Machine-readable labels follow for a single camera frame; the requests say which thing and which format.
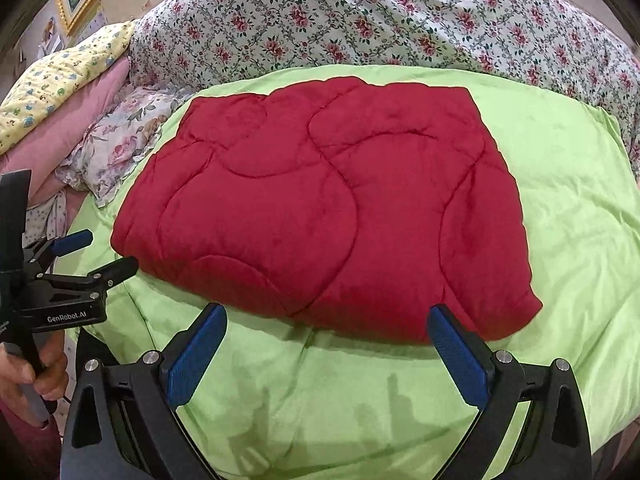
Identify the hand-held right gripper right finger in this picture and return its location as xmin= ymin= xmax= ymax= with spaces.
xmin=426 ymin=303 xmax=594 ymax=480

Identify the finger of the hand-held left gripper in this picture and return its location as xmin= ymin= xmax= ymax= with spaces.
xmin=24 ymin=228 xmax=95 ymax=269
xmin=49 ymin=255 xmax=141 ymax=302

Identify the pink pillow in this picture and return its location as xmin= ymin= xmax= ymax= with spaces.
xmin=0 ymin=56 xmax=132 ymax=211

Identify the yellow floral pillow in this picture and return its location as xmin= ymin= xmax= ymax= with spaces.
xmin=0 ymin=20 xmax=137 ymax=157

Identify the light green blanket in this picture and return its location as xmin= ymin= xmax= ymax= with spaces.
xmin=64 ymin=64 xmax=640 ymax=480

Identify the person's left hand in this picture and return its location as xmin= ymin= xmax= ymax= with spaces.
xmin=0 ymin=344 xmax=69 ymax=411

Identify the ruffled floral pillow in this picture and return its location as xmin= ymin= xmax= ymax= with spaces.
xmin=54 ymin=84 xmax=197 ymax=209

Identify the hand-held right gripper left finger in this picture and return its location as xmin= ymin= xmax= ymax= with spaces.
xmin=60 ymin=302 xmax=229 ymax=480

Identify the red quilted jacket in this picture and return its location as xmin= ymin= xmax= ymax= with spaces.
xmin=110 ymin=76 xmax=544 ymax=347

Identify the rose print bedsheet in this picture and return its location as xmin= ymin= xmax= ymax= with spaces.
xmin=127 ymin=0 xmax=640 ymax=178

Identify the person's left forearm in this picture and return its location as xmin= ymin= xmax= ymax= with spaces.
xmin=0 ymin=400 xmax=62 ymax=480

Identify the white small-print cloth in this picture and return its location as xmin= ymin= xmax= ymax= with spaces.
xmin=24 ymin=191 xmax=69 ymax=242

